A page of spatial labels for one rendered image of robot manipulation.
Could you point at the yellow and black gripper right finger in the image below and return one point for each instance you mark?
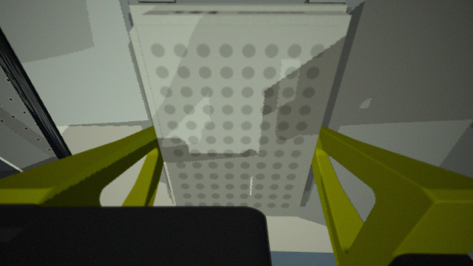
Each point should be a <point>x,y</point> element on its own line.
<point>419,207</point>

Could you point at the translucent white well plate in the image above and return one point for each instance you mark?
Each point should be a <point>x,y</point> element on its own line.
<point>237,95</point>

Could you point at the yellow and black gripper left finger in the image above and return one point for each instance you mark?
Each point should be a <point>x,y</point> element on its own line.
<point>79,179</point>

